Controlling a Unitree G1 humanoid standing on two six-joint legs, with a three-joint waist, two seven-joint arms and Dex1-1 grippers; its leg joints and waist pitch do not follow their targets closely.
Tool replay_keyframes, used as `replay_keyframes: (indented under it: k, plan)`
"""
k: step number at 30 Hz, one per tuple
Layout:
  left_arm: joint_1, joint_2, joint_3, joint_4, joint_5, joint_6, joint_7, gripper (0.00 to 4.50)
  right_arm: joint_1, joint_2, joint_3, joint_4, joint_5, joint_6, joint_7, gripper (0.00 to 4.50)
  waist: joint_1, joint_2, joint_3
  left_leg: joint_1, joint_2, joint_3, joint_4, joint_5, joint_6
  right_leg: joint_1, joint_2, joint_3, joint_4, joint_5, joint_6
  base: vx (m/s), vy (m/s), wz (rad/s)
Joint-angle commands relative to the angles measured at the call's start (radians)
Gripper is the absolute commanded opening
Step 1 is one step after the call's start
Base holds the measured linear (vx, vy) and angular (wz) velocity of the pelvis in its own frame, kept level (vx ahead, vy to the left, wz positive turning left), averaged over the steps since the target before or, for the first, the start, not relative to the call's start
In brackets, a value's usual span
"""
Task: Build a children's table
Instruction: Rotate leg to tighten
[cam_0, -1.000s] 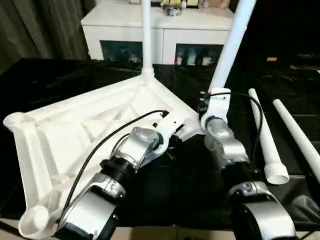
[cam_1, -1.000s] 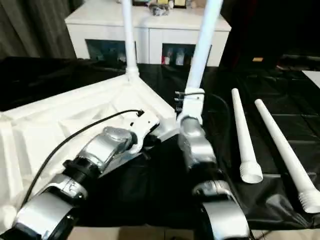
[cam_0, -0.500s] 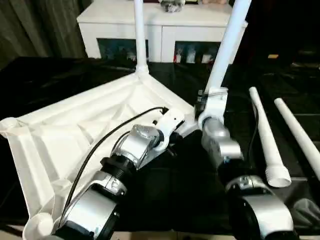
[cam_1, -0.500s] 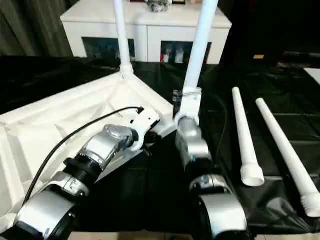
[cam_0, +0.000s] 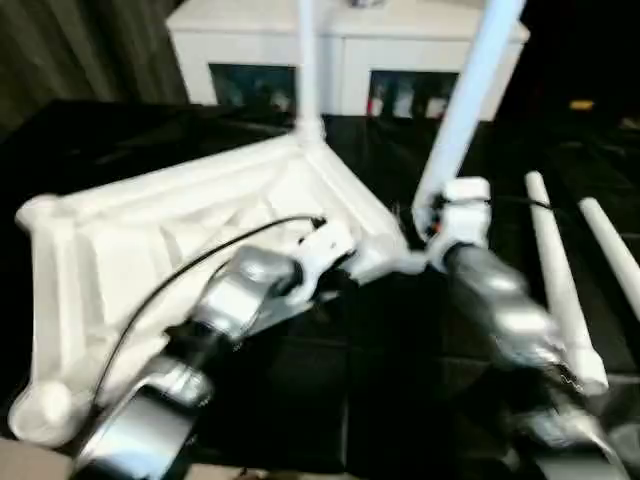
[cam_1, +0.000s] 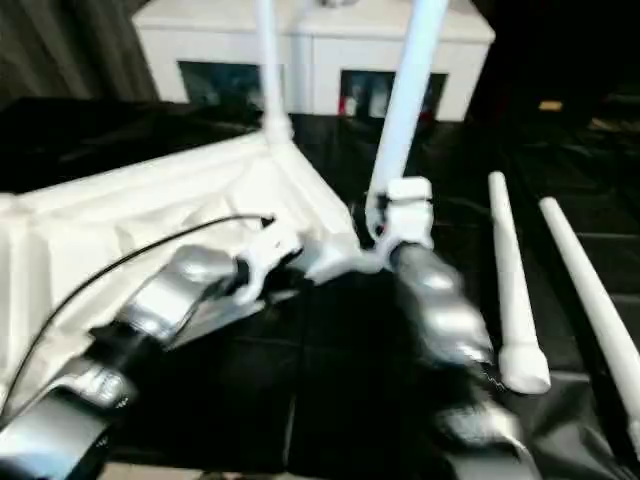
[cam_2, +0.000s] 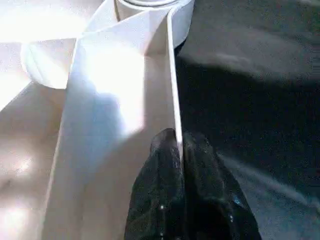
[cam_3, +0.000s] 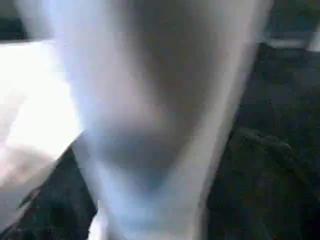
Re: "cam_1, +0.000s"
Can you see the white plastic table leg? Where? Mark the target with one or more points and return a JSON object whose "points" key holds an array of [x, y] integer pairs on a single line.
{"points": [[272, 65], [510, 260], [405, 100], [585, 280]]}

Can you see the white plastic table top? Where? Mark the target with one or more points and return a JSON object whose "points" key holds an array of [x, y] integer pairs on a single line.
{"points": [[125, 225]]}

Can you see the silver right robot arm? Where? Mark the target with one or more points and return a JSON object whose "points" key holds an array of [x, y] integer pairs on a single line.
{"points": [[440, 300]]}

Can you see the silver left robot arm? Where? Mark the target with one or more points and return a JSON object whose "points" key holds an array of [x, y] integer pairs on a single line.
{"points": [[170, 295]]}

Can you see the black table mat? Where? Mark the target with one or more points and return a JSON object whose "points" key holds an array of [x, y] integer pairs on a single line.
{"points": [[325, 390]]}

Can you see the white cabinet with glass doors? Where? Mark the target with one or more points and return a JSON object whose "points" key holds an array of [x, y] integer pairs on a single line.
{"points": [[325, 45]]}

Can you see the small yellow label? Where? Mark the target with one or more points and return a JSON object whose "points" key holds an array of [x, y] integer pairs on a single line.
{"points": [[550, 106]]}

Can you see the black cabinet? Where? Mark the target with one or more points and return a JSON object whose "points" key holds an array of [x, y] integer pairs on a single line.
{"points": [[565, 45]]}

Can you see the grey curtain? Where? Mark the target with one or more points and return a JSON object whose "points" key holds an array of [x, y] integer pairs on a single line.
{"points": [[70, 45]]}

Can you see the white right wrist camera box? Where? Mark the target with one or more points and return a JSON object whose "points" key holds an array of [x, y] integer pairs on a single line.
{"points": [[407, 210]]}

